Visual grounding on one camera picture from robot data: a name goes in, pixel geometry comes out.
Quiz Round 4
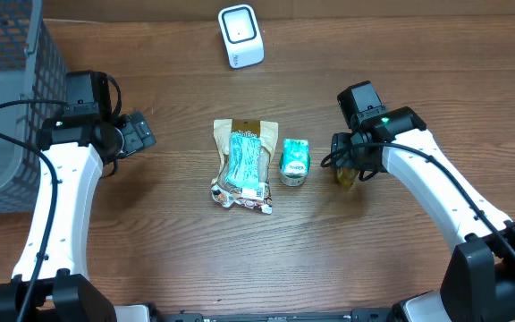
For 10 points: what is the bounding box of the yellow liquid bottle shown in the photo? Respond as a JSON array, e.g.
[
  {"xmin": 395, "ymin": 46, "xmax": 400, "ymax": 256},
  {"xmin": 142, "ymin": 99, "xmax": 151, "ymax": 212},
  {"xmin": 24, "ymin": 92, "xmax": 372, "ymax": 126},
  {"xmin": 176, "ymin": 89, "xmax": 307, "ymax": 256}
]
[{"xmin": 335, "ymin": 167, "xmax": 359, "ymax": 189}]

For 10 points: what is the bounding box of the small teal tissue pack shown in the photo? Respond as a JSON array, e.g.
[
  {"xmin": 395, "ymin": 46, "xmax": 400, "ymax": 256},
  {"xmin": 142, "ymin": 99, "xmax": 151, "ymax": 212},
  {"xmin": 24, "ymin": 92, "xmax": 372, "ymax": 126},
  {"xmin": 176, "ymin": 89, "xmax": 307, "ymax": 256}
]
[{"xmin": 280, "ymin": 139, "xmax": 310, "ymax": 177}]

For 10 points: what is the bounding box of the green lid jar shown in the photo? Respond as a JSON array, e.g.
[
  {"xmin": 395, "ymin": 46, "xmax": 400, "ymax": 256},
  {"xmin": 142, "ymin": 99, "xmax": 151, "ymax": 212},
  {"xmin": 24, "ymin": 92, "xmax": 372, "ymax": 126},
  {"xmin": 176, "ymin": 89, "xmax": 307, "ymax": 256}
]
[{"xmin": 279, "ymin": 153, "xmax": 310, "ymax": 187}]

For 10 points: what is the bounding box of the Pantree snack bag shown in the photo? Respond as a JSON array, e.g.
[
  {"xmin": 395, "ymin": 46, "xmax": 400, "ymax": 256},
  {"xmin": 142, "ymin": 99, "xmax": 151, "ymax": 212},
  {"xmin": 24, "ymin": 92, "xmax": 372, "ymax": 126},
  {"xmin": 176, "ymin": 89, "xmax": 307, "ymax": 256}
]
[{"xmin": 210, "ymin": 119, "xmax": 279, "ymax": 215}]

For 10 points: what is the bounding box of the teal wet wipes pack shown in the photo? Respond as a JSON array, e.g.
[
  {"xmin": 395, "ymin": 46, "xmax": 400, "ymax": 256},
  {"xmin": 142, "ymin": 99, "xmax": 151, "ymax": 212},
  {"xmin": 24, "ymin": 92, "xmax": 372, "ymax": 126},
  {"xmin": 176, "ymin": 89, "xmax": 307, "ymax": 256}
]
[{"xmin": 226, "ymin": 132, "xmax": 261, "ymax": 190}]

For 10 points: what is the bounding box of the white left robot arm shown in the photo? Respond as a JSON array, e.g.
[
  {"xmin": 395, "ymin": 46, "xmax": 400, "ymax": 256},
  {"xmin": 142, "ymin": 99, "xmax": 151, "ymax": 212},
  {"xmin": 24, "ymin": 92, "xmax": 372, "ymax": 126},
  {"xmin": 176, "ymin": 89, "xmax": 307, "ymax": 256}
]
[{"xmin": 0, "ymin": 71, "xmax": 159, "ymax": 321}]

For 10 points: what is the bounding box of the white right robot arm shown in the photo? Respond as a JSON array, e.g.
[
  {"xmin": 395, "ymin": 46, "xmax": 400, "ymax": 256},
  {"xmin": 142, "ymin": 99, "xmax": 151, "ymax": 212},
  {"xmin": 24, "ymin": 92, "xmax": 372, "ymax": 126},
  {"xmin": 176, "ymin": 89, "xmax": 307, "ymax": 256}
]
[{"xmin": 321, "ymin": 81, "xmax": 515, "ymax": 322}]

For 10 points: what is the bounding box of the white barcode scanner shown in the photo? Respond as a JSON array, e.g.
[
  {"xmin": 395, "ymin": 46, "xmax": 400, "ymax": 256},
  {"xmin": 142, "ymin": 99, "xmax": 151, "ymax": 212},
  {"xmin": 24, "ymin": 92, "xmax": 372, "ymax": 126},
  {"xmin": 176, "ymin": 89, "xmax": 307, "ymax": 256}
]
[{"xmin": 217, "ymin": 4, "xmax": 265, "ymax": 69}]

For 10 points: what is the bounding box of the grey plastic mesh basket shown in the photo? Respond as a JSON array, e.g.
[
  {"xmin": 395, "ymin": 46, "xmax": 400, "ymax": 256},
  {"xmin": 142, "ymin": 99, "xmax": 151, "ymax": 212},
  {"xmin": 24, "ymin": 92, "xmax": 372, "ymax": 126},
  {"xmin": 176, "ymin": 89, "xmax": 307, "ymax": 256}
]
[{"xmin": 0, "ymin": 1, "xmax": 68, "ymax": 213}]

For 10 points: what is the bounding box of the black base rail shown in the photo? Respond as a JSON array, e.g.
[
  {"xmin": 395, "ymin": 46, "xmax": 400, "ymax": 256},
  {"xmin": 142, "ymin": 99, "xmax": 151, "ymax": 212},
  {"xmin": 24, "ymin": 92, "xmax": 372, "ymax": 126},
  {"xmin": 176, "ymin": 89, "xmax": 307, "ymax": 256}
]
[{"xmin": 114, "ymin": 303, "xmax": 406, "ymax": 322}]

